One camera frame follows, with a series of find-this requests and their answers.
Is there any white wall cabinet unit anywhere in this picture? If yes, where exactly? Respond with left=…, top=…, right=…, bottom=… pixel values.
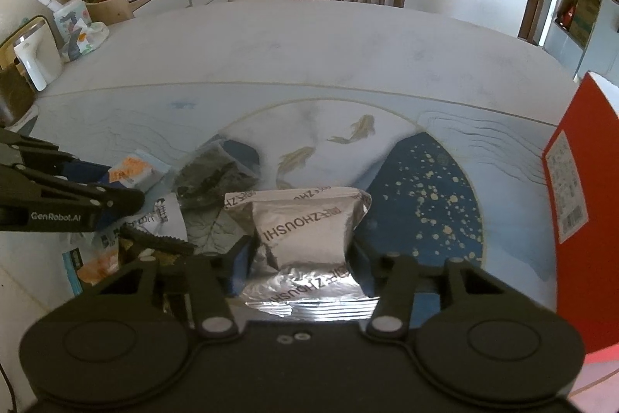
left=542, top=0, right=618, bottom=84

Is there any silver foil snack bag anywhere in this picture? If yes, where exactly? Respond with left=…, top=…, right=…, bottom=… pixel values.
left=224, top=187, right=377, bottom=322

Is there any white sausage snack pouch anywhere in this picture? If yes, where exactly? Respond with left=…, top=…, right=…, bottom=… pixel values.
left=91, top=193, right=188, bottom=248

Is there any small orange white packet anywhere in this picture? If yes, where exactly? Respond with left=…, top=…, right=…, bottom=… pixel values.
left=104, top=153, right=158, bottom=192

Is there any red shoe box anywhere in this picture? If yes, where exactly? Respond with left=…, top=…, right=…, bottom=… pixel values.
left=541, top=72, right=618, bottom=364

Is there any patterned table mat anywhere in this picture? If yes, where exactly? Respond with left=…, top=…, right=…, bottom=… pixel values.
left=34, top=84, right=556, bottom=307

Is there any dark seaweed clear bag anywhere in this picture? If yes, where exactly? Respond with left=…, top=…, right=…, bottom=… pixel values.
left=172, top=135, right=260, bottom=211

